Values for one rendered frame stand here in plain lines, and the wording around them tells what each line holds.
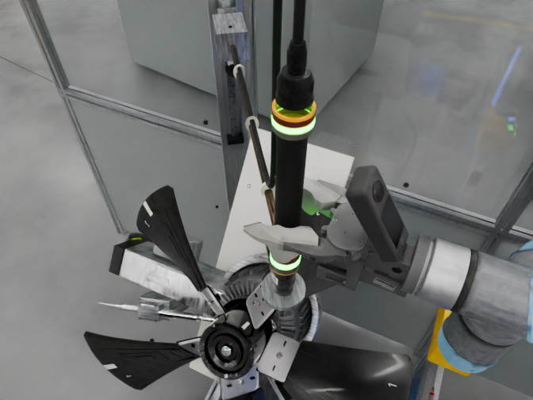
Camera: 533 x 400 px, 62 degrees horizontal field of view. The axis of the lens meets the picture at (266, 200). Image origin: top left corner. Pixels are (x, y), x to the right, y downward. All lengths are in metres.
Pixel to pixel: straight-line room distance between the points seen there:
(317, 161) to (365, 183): 0.62
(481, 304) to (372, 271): 0.12
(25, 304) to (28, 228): 0.50
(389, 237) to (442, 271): 0.07
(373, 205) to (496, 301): 0.17
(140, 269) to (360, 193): 0.81
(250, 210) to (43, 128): 2.61
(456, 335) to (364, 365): 0.38
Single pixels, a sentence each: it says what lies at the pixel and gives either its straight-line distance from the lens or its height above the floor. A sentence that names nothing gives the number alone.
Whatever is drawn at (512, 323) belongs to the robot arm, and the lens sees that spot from 0.55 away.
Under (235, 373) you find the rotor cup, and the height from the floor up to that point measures 1.20.
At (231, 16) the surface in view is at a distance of 1.12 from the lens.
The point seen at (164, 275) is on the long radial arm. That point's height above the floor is 1.13.
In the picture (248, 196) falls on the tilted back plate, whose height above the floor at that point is 1.23.
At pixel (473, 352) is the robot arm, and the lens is 0.63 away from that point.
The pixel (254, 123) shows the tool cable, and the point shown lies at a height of 1.56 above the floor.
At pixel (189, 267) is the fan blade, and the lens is 0.96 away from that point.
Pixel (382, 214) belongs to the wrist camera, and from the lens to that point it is 0.49.
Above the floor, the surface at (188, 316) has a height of 1.11.
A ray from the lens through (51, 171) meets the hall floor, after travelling 3.22.
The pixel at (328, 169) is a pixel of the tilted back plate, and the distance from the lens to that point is 1.07.
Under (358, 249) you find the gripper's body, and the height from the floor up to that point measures 1.67.
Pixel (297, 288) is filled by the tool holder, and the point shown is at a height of 1.47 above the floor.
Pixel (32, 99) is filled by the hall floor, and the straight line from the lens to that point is 3.90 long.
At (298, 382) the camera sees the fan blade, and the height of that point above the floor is 1.19.
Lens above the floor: 2.09
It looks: 50 degrees down
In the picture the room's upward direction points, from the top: straight up
